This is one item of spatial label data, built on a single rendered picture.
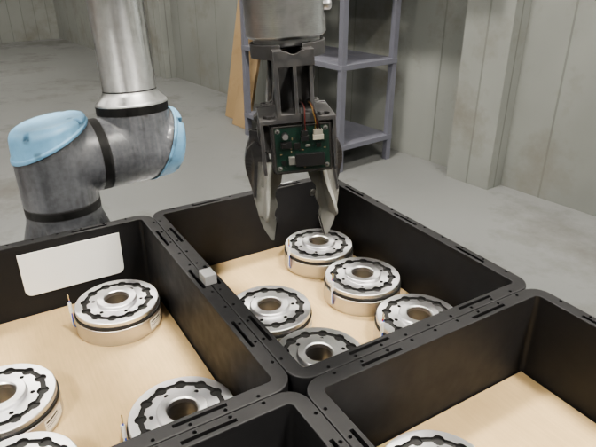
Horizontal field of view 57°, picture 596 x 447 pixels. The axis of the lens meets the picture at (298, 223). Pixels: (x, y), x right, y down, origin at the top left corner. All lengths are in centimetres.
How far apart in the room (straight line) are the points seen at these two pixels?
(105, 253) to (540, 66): 288
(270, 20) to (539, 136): 297
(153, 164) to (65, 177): 14
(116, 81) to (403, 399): 64
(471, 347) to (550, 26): 284
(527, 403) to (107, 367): 46
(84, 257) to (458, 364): 48
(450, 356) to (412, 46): 340
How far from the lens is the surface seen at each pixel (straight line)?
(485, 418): 62
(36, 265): 77
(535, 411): 64
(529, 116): 342
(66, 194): 90
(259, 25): 51
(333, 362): 50
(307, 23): 51
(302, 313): 68
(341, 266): 78
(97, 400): 64
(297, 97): 50
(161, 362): 67
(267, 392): 47
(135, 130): 92
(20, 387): 63
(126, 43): 92
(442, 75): 374
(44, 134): 88
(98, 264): 78
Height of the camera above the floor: 125
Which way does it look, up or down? 26 degrees down
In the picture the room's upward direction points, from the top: straight up
